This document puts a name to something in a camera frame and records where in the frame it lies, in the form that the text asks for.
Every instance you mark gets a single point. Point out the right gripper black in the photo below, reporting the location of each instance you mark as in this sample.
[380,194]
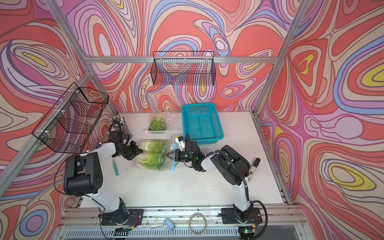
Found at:
[177,155]

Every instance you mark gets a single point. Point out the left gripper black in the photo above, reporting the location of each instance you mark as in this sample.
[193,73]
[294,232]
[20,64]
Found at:
[135,151]

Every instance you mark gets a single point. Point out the chinese cabbage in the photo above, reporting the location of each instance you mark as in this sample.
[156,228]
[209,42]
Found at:
[153,146]
[151,161]

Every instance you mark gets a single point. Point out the clear zip-top bag blue seal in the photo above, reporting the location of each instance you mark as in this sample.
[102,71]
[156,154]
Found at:
[170,147]

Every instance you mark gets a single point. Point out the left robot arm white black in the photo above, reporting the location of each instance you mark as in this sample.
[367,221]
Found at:
[84,177]

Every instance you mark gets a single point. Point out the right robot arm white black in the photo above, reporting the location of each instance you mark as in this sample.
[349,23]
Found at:
[233,167]

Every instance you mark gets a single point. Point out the small clear bag pink seal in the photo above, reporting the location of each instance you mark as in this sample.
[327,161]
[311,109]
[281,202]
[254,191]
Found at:
[171,119]

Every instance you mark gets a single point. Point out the green marker pen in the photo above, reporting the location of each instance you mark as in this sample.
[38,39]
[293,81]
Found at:
[116,170]

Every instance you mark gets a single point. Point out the clear cup of pens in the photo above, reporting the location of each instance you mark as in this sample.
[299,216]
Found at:
[118,123]

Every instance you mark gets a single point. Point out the teal plastic basket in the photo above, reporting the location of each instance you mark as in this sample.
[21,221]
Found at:
[201,122]

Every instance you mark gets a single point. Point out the grey black stapler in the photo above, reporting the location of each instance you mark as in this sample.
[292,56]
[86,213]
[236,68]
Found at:
[253,168]

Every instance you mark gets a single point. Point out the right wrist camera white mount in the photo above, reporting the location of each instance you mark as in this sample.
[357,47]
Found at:
[180,143]

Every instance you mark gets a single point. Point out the black wire basket left wall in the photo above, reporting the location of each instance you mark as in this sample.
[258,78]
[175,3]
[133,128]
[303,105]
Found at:
[69,126]

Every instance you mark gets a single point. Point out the black wire basket wall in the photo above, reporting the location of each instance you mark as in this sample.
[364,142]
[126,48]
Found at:
[69,126]
[192,68]

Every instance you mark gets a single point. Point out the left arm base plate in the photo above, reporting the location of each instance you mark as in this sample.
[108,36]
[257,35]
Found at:
[132,217]

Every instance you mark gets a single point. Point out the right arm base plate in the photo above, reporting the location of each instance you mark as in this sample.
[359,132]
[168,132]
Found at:
[233,216]

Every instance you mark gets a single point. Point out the black wire basket back wall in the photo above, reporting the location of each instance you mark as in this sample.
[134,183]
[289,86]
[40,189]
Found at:
[192,68]

